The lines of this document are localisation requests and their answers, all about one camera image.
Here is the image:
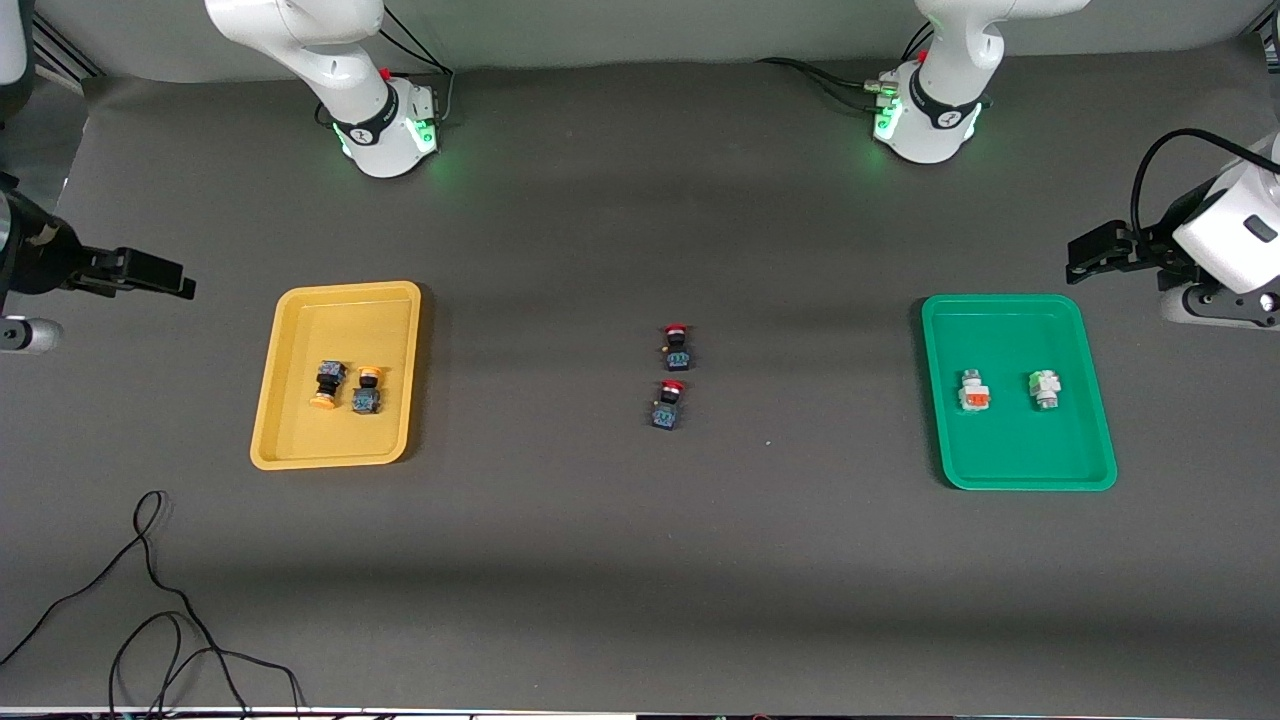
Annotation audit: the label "aluminium frame rail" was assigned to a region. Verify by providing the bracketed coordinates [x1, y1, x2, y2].
[30, 18, 101, 93]

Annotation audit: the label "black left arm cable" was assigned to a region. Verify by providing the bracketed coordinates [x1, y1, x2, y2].
[1131, 128, 1280, 241]

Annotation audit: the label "loose black cable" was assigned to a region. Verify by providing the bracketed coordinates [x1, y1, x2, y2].
[0, 490, 304, 719]

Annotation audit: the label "black arm base cables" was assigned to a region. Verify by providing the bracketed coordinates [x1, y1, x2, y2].
[755, 20, 936, 113]
[378, 8, 456, 126]

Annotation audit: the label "black right arm base cables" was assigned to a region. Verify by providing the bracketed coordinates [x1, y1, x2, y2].
[378, 8, 456, 126]

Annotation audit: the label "black left arm base cables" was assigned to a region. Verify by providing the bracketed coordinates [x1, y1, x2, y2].
[755, 20, 936, 113]

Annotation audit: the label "green plastic tray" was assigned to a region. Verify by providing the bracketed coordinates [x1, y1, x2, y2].
[920, 294, 1119, 492]

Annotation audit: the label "yellow plastic tray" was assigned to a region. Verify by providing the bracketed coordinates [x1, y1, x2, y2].
[249, 281, 422, 471]

